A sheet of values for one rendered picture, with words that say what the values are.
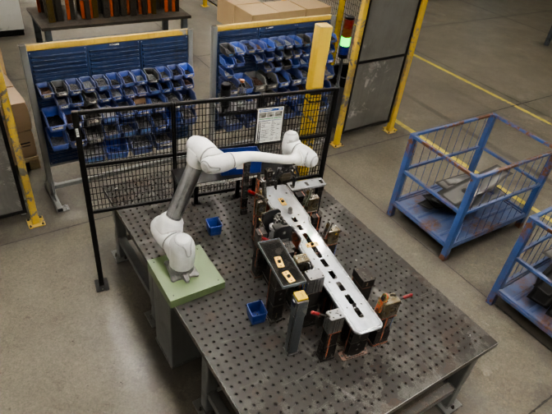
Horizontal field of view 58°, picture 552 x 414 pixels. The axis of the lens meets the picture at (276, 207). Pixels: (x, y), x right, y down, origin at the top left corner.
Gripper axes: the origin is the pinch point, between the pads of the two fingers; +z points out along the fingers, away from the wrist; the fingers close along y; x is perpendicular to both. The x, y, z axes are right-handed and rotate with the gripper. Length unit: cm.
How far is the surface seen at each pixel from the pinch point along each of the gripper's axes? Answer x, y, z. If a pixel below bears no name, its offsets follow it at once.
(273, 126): 54, 14, -15
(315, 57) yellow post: 60, 43, -63
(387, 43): 215, 225, -8
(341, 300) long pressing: -94, -5, 13
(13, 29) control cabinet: 637, -172, 106
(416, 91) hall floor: 322, 385, 115
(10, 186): 149, -179, 70
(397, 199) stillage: 65, 165, 93
